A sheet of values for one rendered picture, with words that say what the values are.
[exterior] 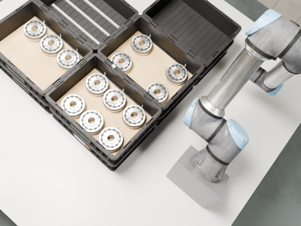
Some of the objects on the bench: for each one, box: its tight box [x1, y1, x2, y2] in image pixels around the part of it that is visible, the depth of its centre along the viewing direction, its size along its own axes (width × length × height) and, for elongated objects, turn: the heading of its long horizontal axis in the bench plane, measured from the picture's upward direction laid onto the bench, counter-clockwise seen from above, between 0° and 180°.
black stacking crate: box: [49, 106, 158, 171], centre depth 159 cm, size 40×30×12 cm
